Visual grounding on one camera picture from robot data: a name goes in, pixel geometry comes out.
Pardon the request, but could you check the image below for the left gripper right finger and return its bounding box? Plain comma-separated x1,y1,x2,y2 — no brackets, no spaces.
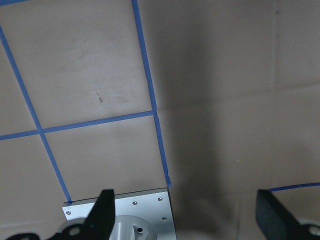
255,189,320,240

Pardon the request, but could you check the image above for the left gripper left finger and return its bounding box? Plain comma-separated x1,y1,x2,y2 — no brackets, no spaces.
4,189,116,240

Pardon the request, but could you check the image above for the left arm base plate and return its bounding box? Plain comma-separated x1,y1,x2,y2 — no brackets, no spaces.
61,187,177,240

